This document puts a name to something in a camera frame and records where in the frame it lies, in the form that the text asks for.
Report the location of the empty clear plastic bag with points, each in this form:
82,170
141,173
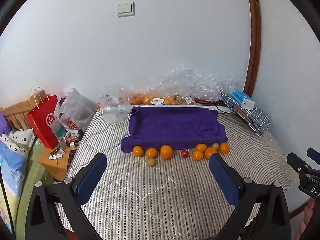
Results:
116,105

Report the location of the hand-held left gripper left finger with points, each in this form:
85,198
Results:
91,177

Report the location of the brown wooden door frame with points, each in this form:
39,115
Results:
255,42

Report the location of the white light switch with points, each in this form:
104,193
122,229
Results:
125,9

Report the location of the blue printed blanket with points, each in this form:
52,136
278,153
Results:
11,175

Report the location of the red paper bag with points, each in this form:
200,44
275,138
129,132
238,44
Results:
43,125

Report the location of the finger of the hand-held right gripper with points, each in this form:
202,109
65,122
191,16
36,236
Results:
313,153
297,161

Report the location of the blue and white box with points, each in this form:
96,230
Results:
243,98

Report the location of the small red fruit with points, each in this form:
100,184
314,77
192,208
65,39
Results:
184,154

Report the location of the white board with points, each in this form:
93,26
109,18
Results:
207,107

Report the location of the checked folded cloth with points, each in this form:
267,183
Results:
252,118

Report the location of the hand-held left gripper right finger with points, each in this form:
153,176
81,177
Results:
225,180

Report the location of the white tube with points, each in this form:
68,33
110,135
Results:
56,156

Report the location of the purple cloth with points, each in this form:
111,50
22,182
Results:
4,125

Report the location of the yellow-green round fruit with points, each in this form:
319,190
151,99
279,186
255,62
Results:
150,162
215,146

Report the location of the striped quilt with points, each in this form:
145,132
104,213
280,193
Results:
155,195

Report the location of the plastic bag of oranges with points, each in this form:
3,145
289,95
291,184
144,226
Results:
200,85

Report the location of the small dark bottle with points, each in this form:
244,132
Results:
74,144

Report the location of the wooden headboard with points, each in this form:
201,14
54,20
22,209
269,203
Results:
15,116

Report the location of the teal and white box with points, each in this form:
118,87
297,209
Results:
58,130

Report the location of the person's right hand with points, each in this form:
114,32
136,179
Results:
311,220

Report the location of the purple towel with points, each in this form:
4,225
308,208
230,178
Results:
172,127

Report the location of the dark red packet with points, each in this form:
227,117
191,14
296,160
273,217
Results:
210,101

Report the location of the large orange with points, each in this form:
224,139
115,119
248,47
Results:
166,151

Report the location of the clear bag of oranges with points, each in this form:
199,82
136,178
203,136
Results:
152,99

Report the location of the wooden nightstand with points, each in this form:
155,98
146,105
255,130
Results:
57,167

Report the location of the grey plastic bag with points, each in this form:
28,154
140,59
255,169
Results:
75,107

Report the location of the white dotted pillow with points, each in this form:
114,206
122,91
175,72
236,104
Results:
20,138

